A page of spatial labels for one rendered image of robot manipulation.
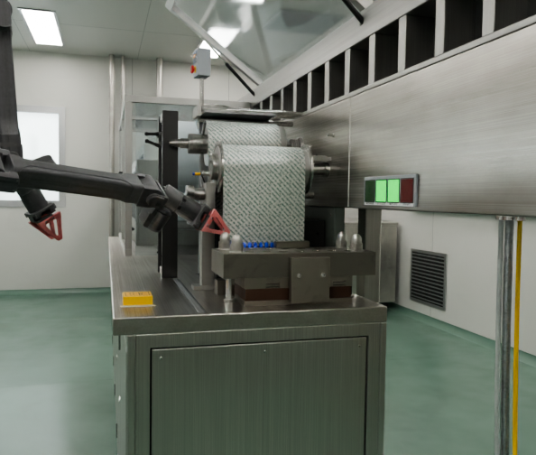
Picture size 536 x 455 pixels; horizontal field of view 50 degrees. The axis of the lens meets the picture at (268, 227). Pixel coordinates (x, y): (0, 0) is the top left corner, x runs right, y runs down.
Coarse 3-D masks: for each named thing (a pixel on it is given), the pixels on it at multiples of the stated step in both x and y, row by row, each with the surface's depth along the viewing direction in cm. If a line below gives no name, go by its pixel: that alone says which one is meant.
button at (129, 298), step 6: (126, 294) 139; (132, 294) 139; (138, 294) 139; (144, 294) 139; (150, 294) 139; (126, 300) 136; (132, 300) 137; (138, 300) 137; (144, 300) 138; (150, 300) 138
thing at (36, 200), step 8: (32, 192) 154; (40, 192) 156; (24, 200) 154; (32, 200) 155; (40, 200) 156; (32, 208) 155; (40, 208) 156; (48, 208) 155; (32, 216) 154; (40, 216) 154
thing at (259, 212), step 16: (224, 192) 155; (240, 192) 156; (256, 192) 157; (272, 192) 159; (288, 192) 160; (304, 192) 161; (224, 208) 155; (240, 208) 156; (256, 208) 158; (272, 208) 159; (288, 208) 160; (304, 208) 161; (240, 224) 157; (256, 224) 158; (272, 224) 159; (288, 224) 160; (256, 240) 158; (272, 240) 159; (288, 240) 161
